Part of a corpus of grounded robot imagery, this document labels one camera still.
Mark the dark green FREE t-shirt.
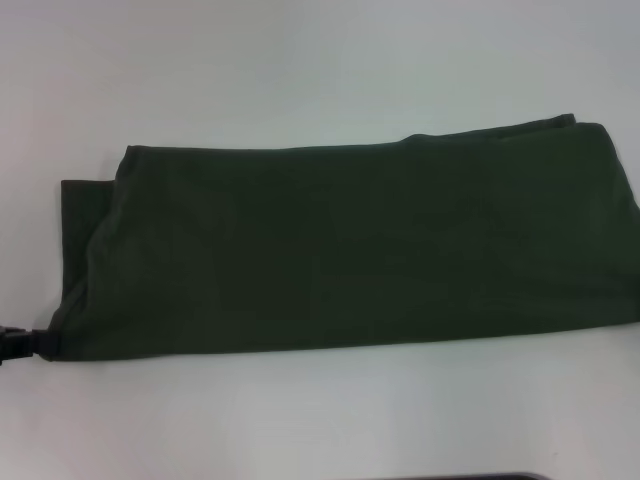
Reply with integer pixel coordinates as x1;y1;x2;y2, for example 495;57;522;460
49;113;640;364

